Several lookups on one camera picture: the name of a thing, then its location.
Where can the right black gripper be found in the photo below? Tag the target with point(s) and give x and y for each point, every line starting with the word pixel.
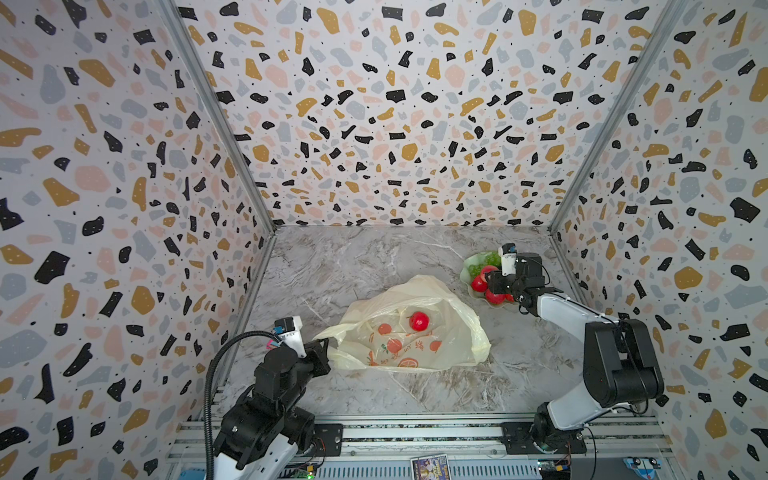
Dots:
pixel 494 283

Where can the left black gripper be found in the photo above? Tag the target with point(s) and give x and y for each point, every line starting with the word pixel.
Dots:
pixel 318 355

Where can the red apple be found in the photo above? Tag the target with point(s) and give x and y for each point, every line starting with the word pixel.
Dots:
pixel 479 284
pixel 419 321
pixel 493 298

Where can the green grapes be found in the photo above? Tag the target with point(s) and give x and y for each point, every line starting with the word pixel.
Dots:
pixel 482 260

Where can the cream plastic bag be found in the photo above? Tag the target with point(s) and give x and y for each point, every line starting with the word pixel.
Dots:
pixel 375 333

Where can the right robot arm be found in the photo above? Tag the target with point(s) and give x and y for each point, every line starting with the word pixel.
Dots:
pixel 619 367

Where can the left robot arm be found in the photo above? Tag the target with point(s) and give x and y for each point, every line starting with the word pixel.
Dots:
pixel 265 428

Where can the green scalloped bowl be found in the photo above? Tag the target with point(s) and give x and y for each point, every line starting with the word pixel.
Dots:
pixel 466 279

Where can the colourful card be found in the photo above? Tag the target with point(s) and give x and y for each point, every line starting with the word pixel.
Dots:
pixel 433 467

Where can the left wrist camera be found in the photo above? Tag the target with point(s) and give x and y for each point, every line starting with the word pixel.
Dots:
pixel 288 330

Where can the right corner aluminium post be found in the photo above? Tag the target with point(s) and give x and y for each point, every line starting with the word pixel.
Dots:
pixel 668 18

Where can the corner aluminium post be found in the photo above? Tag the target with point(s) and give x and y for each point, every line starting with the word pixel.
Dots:
pixel 187 52
pixel 668 18

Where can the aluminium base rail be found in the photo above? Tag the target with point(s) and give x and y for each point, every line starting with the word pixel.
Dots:
pixel 481 446

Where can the left corner aluminium post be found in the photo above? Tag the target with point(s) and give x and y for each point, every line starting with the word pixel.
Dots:
pixel 187 52

